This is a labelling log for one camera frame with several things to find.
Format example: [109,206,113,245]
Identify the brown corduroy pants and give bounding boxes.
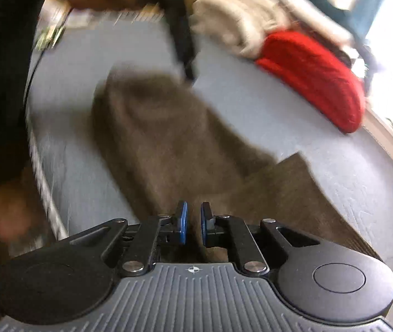
[91,65,376,261]

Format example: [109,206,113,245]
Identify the grey quilted mattress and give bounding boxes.
[28,17,393,325]

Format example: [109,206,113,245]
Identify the red folded blanket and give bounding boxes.
[256,31,366,133]

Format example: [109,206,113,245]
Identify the cream folded blanket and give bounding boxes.
[191,0,291,60]

